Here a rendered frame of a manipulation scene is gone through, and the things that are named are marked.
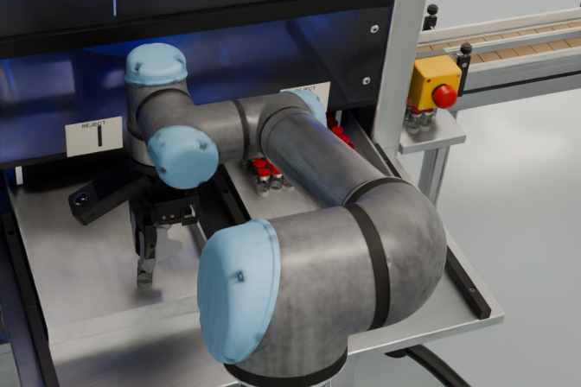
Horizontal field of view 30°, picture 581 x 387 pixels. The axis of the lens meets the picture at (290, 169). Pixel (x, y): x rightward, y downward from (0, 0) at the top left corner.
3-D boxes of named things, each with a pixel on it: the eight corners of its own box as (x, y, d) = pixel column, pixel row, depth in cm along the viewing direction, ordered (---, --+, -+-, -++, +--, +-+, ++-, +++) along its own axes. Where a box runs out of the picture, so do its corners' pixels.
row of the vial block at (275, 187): (253, 189, 177) (255, 168, 174) (354, 170, 183) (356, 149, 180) (258, 198, 176) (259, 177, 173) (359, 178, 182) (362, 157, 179)
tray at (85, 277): (5, 187, 173) (3, 171, 171) (162, 159, 182) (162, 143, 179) (49, 345, 150) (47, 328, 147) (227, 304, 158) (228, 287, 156)
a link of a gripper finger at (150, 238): (158, 264, 150) (156, 213, 145) (147, 266, 150) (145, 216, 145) (149, 244, 154) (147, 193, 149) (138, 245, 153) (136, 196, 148)
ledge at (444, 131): (368, 108, 200) (370, 100, 199) (430, 98, 204) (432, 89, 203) (401, 155, 191) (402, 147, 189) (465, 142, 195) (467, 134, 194)
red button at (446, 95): (425, 99, 184) (430, 80, 182) (447, 96, 186) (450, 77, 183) (436, 113, 182) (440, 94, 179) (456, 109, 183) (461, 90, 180)
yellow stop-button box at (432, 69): (399, 87, 189) (406, 53, 185) (437, 81, 192) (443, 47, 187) (419, 112, 184) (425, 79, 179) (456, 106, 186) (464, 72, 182)
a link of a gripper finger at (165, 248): (186, 277, 156) (185, 227, 150) (145, 286, 154) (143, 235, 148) (179, 264, 158) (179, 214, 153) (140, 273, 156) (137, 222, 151)
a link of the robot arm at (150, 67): (133, 80, 130) (117, 41, 135) (134, 151, 137) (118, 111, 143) (196, 72, 132) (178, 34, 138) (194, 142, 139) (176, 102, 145)
